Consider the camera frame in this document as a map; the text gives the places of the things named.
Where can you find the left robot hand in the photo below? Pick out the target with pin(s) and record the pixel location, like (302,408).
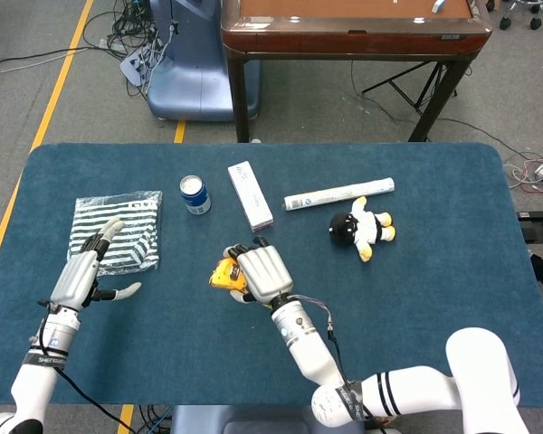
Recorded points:
(74,276)

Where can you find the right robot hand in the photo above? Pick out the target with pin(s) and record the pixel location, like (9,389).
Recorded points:
(264,271)

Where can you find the yellow tape measure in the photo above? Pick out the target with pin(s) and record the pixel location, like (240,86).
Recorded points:
(221,273)

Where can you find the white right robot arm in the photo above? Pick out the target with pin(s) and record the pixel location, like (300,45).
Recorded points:
(307,343)

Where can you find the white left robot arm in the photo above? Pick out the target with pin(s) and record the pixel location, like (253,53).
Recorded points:
(50,343)

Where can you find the white pink cardboard box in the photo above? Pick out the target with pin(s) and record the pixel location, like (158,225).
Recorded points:
(251,199)

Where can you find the striped garment in plastic bag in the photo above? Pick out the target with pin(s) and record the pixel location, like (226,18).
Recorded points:
(136,226)

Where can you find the black white yellow plush toy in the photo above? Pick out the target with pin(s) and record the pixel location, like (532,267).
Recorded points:
(344,228)

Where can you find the blue white soda can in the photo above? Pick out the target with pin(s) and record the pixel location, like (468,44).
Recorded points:
(197,199)

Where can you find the white rolled paper tube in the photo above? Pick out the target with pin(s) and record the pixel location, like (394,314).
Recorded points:
(339,193)

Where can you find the blue felt table cover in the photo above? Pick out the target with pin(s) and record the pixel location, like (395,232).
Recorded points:
(389,294)

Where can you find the blue grey robot chassis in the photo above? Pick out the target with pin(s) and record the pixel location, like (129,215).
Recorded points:
(253,420)

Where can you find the white power strip box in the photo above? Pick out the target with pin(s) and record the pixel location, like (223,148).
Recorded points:
(136,65)

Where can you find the black tripod legs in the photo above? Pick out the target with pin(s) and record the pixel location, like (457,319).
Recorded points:
(400,83)

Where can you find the brown mahjong table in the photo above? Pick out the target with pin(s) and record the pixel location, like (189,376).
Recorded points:
(344,40)

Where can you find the black foot pedals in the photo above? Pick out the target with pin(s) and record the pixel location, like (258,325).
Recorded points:
(540,226)

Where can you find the black office chair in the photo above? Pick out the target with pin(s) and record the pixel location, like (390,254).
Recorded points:
(520,6)

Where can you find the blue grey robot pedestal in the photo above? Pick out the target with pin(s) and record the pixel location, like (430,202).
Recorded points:
(194,68)

